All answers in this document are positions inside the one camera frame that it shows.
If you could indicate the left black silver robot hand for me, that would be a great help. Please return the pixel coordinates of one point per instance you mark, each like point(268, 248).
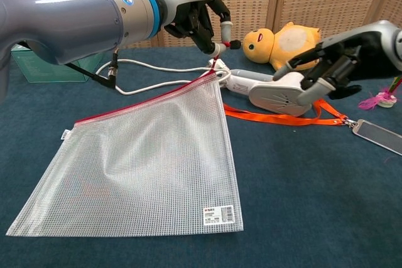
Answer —
point(188, 1)

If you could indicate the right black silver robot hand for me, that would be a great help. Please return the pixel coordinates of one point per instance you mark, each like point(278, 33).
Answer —
point(370, 48)

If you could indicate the clear mesh zipper pouch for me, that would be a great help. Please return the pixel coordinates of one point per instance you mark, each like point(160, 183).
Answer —
point(150, 161)

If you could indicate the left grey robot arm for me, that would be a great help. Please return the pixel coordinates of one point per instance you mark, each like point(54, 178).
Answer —
point(69, 23)

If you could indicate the colourful feather shuttlecock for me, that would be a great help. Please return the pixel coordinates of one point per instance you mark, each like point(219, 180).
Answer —
point(384, 98)

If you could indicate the yellow plush chick toy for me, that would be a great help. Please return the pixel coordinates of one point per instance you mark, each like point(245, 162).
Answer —
point(289, 45)

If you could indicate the clear badge card holder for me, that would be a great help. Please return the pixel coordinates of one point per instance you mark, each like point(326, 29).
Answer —
point(377, 136)

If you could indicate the white hair dryer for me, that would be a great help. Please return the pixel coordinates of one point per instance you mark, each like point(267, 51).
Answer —
point(270, 95)

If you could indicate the teal speaker product box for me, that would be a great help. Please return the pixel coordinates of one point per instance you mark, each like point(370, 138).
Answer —
point(41, 68)

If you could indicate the blue felt table cover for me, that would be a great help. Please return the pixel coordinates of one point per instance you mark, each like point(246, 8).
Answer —
point(314, 202)

